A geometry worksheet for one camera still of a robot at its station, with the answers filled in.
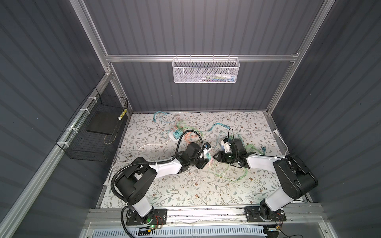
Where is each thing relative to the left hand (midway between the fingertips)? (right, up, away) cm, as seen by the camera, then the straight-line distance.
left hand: (205, 156), depth 89 cm
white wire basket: (+1, +65, +34) cm, 74 cm away
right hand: (+8, -2, +3) cm, 8 cm away
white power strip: (-22, +11, +12) cm, 28 cm away
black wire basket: (-57, +14, -17) cm, 61 cm away
